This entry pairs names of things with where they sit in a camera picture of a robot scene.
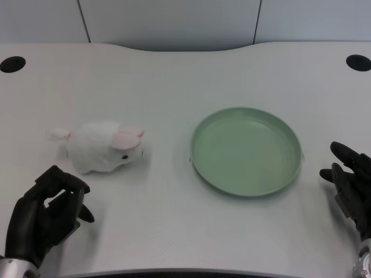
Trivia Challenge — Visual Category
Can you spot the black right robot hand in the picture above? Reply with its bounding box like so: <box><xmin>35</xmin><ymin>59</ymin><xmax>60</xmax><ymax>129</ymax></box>
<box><xmin>319</xmin><ymin>141</ymin><xmax>371</xmax><ymax>243</ymax></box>

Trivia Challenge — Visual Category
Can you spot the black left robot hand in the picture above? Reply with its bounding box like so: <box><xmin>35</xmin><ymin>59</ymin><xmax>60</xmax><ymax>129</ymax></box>
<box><xmin>3</xmin><ymin>165</ymin><xmax>96</xmax><ymax>269</ymax></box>

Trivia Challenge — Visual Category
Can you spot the white plush rabbit doll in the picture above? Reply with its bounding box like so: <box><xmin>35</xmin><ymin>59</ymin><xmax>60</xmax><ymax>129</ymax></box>
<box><xmin>48</xmin><ymin>121</ymin><xmax>146</xmax><ymax>174</ymax></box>

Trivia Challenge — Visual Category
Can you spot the green round plate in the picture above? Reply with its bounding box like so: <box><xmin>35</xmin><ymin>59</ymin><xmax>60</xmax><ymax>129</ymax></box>
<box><xmin>189</xmin><ymin>107</ymin><xmax>305</xmax><ymax>198</ymax></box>

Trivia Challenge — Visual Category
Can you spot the black table cable grommet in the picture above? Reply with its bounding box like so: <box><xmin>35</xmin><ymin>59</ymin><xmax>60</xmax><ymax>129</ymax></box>
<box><xmin>0</xmin><ymin>56</ymin><xmax>27</xmax><ymax>74</ymax></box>
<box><xmin>345</xmin><ymin>54</ymin><xmax>371</xmax><ymax>72</ymax></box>

